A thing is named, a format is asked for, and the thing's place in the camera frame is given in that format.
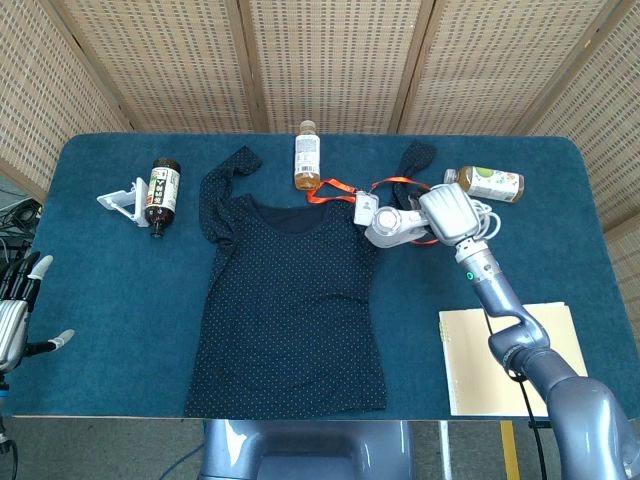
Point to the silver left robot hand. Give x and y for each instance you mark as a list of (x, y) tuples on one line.
[(12, 325)]

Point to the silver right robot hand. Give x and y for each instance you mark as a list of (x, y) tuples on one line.
[(450, 212)]

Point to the white handheld device with cable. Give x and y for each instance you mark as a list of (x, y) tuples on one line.
[(387, 222)]

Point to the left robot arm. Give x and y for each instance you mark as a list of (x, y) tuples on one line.
[(3, 387)]

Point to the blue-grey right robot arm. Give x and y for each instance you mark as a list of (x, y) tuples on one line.
[(575, 400)]

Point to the dark blue dotted shirt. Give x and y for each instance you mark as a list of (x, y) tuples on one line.
[(290, 300)]

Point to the green-label tea bottle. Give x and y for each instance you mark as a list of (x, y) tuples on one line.
[(492, 182)]

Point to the white ID badge holder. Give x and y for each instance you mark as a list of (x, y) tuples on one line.
[(365, 210)]

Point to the teal table cloth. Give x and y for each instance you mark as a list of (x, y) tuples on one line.
[(100, 300)]

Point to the white-label tea bottle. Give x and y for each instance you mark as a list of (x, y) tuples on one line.
[(307, 155)]

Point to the white plastic folding stand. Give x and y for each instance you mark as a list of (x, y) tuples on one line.
[(120, 205)]

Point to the woven bamboo folding screen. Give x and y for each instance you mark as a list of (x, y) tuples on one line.
[(330, 60)]

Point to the dark brown labelled bottle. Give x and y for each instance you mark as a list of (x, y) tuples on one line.
[(164, 195)]

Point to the blue-grey robot torso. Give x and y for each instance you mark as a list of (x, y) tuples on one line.
[(300, 450)]

